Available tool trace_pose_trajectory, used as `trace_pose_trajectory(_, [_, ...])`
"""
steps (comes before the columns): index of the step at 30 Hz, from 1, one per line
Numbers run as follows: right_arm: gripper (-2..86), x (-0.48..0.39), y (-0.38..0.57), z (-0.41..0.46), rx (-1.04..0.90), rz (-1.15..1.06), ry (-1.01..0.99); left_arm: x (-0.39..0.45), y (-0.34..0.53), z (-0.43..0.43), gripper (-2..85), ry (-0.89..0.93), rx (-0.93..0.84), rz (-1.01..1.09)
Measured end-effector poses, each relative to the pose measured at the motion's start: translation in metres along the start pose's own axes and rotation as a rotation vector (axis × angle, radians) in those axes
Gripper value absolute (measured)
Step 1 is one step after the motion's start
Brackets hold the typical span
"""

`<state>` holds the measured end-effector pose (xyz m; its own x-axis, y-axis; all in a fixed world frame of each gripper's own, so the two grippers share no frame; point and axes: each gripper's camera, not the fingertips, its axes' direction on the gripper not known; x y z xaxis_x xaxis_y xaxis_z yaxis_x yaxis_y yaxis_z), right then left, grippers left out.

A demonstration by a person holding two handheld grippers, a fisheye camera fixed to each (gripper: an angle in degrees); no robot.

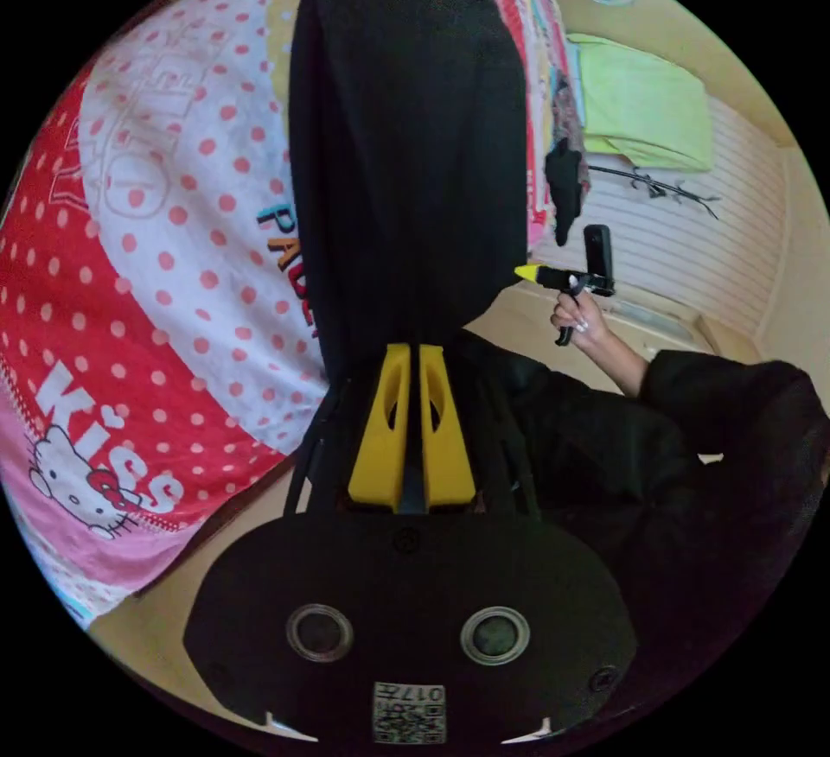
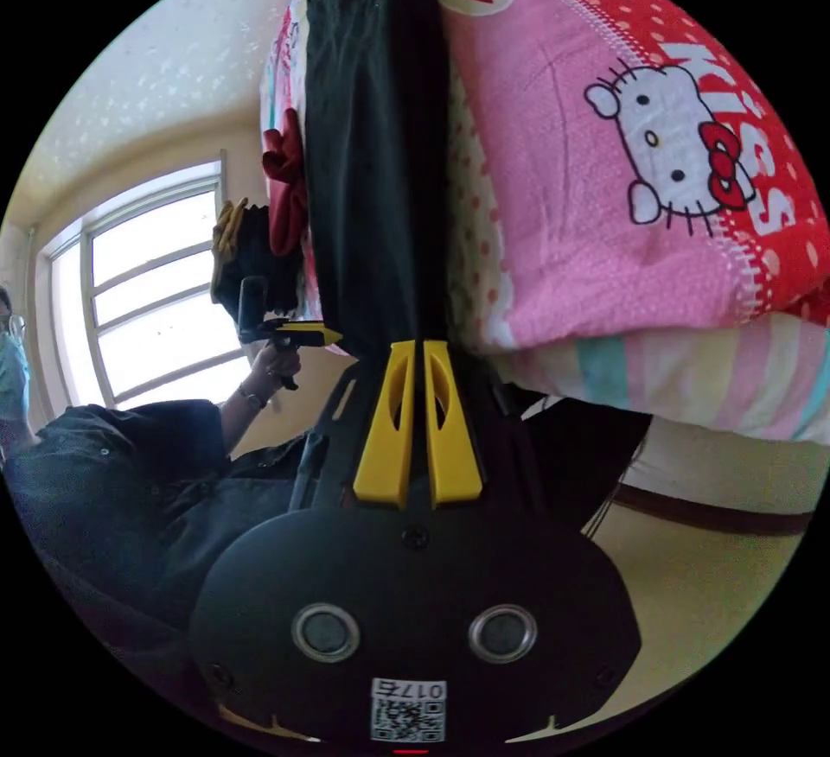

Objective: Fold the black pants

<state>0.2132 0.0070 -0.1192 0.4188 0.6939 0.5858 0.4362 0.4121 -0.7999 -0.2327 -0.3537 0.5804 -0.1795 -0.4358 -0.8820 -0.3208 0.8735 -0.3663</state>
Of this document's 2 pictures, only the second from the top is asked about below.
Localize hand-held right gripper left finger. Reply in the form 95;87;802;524
352;340;417;509

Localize window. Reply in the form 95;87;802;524
37;159;252;412

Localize person's body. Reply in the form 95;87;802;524
0;287;325;665

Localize person's left hand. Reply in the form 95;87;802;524
248;341;303;397

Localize pile of clothes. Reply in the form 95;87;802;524
209;107;314;319

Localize bed with printed pink quilt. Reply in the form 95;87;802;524
258;0;830;448

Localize person's left forearm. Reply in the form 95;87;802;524
219;379;271;459

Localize black pants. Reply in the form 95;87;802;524
303;0;457;360

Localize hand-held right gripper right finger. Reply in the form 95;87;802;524
423;339;485;509

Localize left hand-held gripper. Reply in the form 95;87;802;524
238;313;346;392

